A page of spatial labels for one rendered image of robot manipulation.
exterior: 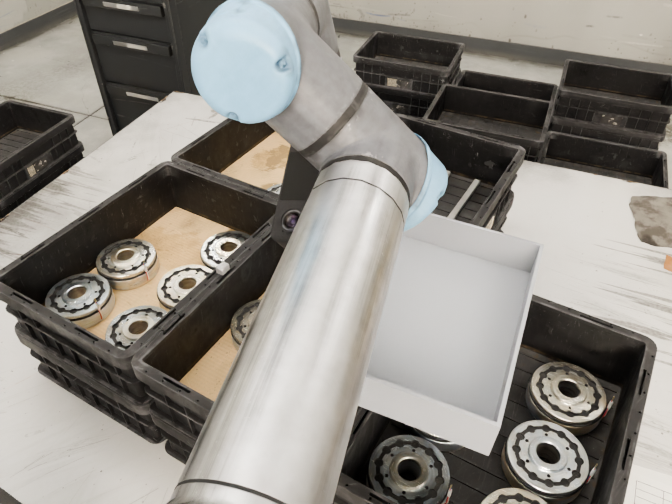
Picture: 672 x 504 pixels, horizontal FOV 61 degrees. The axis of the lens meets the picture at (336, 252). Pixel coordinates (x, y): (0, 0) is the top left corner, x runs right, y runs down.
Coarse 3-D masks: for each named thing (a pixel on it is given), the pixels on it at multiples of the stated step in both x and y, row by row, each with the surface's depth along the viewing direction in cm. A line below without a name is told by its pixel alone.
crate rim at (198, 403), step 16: (240, 256) 91; (208, 288) 86; (192, 304) 84; (176, 320) 81; (160, 336) 79; (144, 352) 77; (144, 368) 75; (160, 384) 73; (176, 384) 74; (176, 400) 74; (192, 400) 71; (208, 400) 71
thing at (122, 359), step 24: (120, 192) 104; (240, 192) 105; (48, 240) 94; (0, 288) 86; (24, 312) 85; (48, 312) 82; (168, 312) 82; (72, 336) 80; (96, 336) 79; (144, 336) 79; (120, 360) 76
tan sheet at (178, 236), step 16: (176, 208) 117; (160, 224) 113; (176, 224) 113; (192, 224) 113; (208, 224) 113; (160, 240) 110; (176, 240) 110; (192, 240) 110; (160, 256) 106; (176, 256) 106; (192, 256) 106; (96, 272) 103; (160, 272) 103; (144, 288) 100; (128, 304) 97; (144, 304) 97
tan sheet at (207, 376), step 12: (228, 336) 92; (216, 348) 90; (228, 348) 90; (204, 360) 88; (216, 360) 88; (228, 360) 88; (192, 372) 87; (204, 372) 87; (216, 372) 87; (192, 384) 85; (204, 384) 85; (216, 384) 85; (216, 396) 84
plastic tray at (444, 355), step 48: (432, 240) 75; (480, 240) 72; (528, 240) 70; (432, 288) 70; (480, 288) 70; (528, 288) 66; (384, 336) 64; (432, 336) 64; (480, 336) 64; (384, 384) 54; (432, 384) 60; (480, 384) 60; (432, 432) 56; (480, 432) 52
